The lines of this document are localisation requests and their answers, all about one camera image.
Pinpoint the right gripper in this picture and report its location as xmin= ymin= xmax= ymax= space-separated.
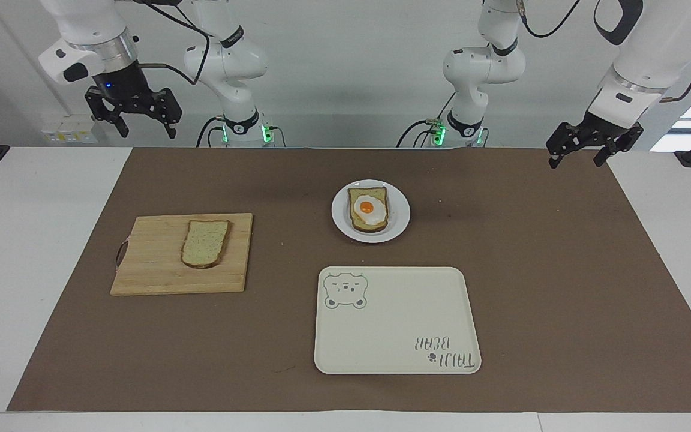
xmin=85 ymin=60 xmax=182 ymax=140

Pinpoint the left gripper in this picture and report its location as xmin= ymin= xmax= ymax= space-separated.
xmin=546 ymin=111 xmax=645 ymax=169

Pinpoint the round white plate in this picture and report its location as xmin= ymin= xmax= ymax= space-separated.
xmin=331 ymin=179 xmax=411 ymax=244

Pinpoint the plain bread slice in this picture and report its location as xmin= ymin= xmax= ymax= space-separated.
xmin=181 ymin=220 xmax=232 ymax=269

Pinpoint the wooden cutting board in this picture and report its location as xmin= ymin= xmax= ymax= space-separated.
xmin=110 ymin=213 xmax=254 ymax=297

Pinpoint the bread slice under egg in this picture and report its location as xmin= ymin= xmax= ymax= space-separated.
xmin=347 ymin=187 xmax=390 ymax=233

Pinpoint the fried egg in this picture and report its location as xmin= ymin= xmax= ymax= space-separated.
xmin=353 ymin=195 xmax=387 ymax=226

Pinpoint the cream tray with bear print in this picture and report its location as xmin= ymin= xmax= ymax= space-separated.
xmin=314 ymin=266 xmax=482 ymax=375

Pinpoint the white wall socket box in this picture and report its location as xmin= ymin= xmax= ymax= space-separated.
xmin=43 ymin=116 xmax=99 ymax=145

